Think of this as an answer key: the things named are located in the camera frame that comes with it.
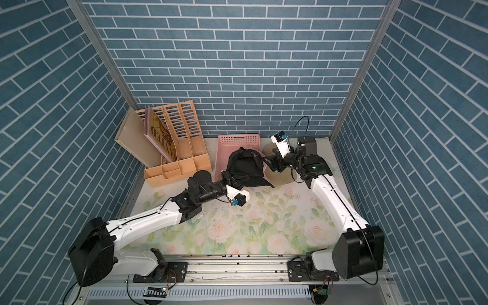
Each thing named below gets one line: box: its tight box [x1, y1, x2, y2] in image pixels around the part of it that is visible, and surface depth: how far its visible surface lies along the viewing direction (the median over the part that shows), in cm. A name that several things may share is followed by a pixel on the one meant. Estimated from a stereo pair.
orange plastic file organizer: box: [135, 100, 213, 189], surface depth 104 cm
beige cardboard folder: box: [114, 107, 162, 169], surface depth 91 cm
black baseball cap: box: [226, 146, 275, 189], surface depth 78 cm
